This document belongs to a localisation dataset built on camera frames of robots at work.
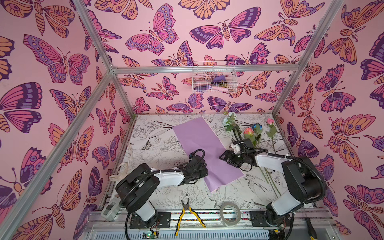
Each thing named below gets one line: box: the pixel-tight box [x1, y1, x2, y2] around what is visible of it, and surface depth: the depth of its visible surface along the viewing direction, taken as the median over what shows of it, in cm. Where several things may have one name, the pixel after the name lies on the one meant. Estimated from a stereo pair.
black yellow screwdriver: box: [304, 217, 318, 240], surface depth 71 cm
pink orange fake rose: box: [243, 127, 256, 142], surface depth 108 cm
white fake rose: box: [223, 111, 242, 134], surface depth 114 cm
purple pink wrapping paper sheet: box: [172, 116, 245, 193], surface depth 105 cm
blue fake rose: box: [252, 123, 263, 142], surface depth 108 cm
